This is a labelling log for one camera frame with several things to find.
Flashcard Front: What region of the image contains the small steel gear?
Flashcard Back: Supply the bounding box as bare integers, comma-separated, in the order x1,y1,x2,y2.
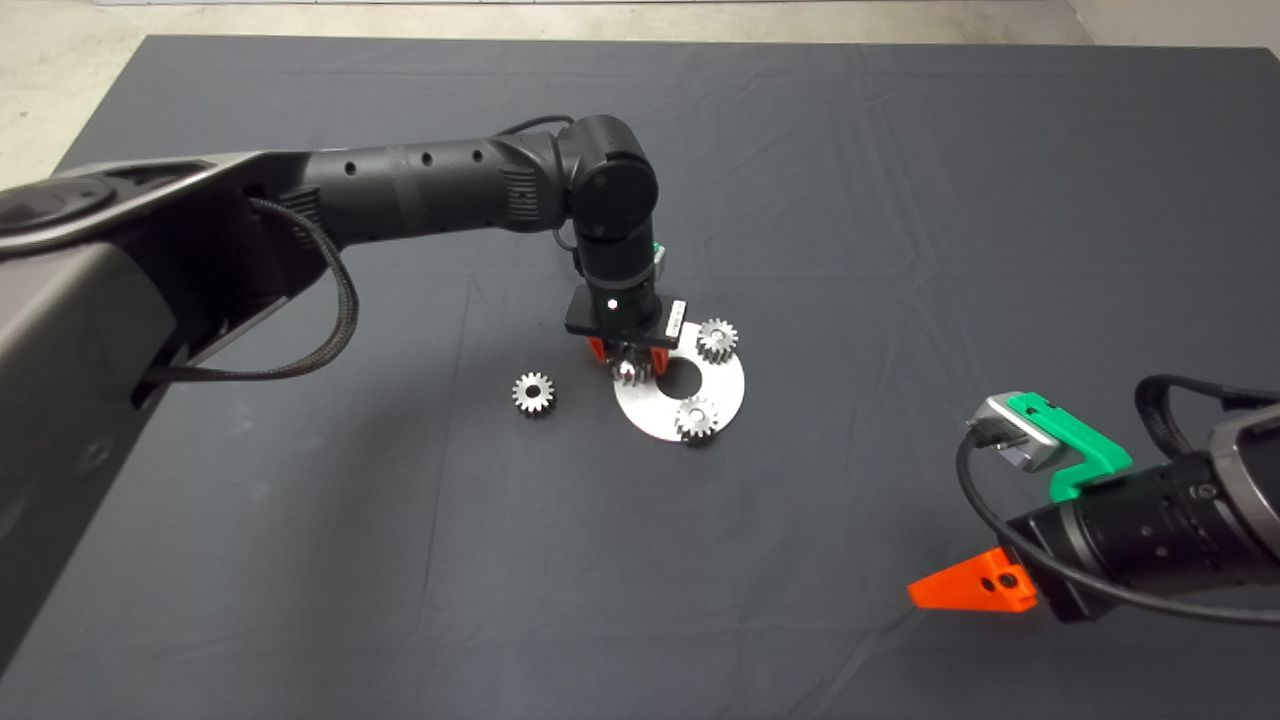
513,372,557,417
697,319,740,365
675,396,721,443

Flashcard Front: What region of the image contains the round metal plate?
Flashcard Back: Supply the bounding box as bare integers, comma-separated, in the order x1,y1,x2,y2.
613,322,746,441

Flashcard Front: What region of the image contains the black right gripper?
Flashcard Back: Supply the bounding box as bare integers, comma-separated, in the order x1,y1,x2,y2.
907,494,1127,624

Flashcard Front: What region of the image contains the dark grey table cloth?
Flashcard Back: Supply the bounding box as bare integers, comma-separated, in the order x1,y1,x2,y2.
0,33,1280,720

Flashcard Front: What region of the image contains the braided black cable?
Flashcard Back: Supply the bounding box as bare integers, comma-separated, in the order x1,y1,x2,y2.
140,198,359,383
1135,374,1280,461

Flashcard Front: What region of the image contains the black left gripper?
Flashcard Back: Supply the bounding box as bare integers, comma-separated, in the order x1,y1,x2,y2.
564,266,691,376

